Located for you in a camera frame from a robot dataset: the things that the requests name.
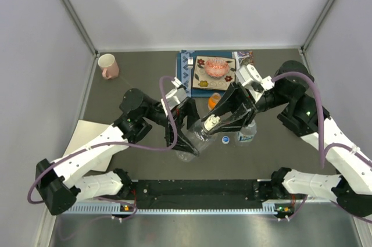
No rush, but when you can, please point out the blue cap water bottle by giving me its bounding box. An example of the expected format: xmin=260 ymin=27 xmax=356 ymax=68
xmin=235 ymin=120 xmax=257 ymax=146

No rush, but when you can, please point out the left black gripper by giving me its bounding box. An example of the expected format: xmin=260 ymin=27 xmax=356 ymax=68
xmin=143 ymin=96 xmax=210 ymax=155

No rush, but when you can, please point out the blue patterned placemat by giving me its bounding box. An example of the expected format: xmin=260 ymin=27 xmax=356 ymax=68
xmin=176 ymin=50 xmax=233 ymax=98

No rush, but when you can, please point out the purple cable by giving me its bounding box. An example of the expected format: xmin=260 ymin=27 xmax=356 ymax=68
xmin=271 ymin=72 xmax=372 ymax=169
xmin=27 ymin=76 xmax=178 ymax=204

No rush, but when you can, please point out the white notebook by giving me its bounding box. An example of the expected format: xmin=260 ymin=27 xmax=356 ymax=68
xmin=62 ymin=120 xmax=115 ymax=172

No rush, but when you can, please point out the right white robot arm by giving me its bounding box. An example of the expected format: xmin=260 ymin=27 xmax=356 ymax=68
xmin=202 ymin=60 xmax=371 ymax=222

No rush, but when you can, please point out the blue white bottle cap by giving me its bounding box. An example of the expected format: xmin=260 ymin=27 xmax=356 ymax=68
xmin=221 ymin=135 xmax=230 ymax=145

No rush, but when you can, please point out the silver fork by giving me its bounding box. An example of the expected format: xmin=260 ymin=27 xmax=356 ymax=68
xmin=187 ymin=56 xmax=194 ymax=74

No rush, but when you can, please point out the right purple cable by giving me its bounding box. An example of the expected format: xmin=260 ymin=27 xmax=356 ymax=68
xmin=271 ymin=72 xmax=372 ymax=169

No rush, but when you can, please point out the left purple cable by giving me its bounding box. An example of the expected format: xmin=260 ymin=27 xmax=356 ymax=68
xmin=27 ymin=76 xmax=178 ymax=204

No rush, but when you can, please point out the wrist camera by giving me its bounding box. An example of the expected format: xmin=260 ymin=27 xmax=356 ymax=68
xmin=165 ymin=77 xmax=188 ymax=110
xmin=235 ymin=64 xmax=274 ymax=102

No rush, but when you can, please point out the clear glass bottle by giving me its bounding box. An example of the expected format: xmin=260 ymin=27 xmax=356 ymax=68
xmin=176 ymin=119 xmax=217 ymax=162

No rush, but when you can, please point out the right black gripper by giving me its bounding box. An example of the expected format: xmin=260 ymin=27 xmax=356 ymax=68
xmin=202 ymin=83 xmax=291 ymax=135

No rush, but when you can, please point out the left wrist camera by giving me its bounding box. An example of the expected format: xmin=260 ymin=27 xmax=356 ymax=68
xmin=165 ymin=77 xmax=188 ymax=110

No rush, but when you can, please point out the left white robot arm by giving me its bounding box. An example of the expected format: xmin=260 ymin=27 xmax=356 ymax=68
xmin=35 ymin=87 xmax=199 ymax=216

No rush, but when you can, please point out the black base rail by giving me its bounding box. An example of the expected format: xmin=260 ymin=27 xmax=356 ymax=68
xmin=133 ymin=180 xmax=275 ymax=210

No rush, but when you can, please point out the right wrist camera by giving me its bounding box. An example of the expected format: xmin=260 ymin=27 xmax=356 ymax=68
xmin=235 ymin=64 xmax=274 ymax=102

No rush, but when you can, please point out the cream ridged bottle cap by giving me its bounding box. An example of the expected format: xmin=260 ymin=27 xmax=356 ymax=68
xmin=203 ymin=114 xmax=220 ymax=131

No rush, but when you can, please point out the red patterned bowl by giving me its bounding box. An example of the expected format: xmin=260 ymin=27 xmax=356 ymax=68
xmin=204 ymin=58 xmax=230 ymax=78

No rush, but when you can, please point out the square floral plate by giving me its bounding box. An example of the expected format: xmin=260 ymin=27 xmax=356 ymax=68
xmin=192 ymin=56 xmax=236 ymax=91

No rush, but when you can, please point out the orange juice bottle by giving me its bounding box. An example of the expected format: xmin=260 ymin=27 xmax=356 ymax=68
xmin=208 ymin=92 xmax=221 ymax=110

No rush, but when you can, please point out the pink mug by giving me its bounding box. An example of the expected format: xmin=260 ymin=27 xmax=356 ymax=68
xmin=98 ymin=53 xmax=120 ymax=80

